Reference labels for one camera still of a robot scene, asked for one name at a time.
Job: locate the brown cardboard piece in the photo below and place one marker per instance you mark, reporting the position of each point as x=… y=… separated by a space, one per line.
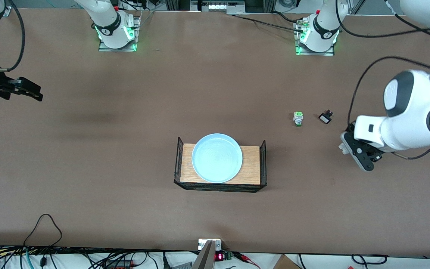
x=286 y=263

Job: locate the red digit display module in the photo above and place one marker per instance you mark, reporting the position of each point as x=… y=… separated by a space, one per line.
x=219 y=256

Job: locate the silver camera mount bracket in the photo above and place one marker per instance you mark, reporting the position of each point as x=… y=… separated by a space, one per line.
x=203 y=243

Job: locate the light blue round plate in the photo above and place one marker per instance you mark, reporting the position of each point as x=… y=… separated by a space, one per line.
x=218 y=160

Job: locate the aluminium table corner bracket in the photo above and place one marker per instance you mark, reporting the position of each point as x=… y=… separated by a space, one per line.
x=8 y=12

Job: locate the green push button switch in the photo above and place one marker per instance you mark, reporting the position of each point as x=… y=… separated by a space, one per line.
x=298 y=117

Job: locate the black square white-faced button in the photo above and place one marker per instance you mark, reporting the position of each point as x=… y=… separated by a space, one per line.
x=325 y=119

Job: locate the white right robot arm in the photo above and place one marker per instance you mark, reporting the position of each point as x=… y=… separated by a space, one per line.
x=110 y=26

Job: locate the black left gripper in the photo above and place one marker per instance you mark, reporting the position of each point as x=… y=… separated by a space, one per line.
x=374 y=159

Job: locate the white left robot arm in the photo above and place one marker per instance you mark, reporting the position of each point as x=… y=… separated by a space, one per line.
x=409 y=112

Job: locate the white lit device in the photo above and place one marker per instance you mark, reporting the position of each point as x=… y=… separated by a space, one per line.
x=218 y=6

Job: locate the aluminium camera mount bar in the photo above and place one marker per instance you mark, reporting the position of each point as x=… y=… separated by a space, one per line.
x=204 y=259

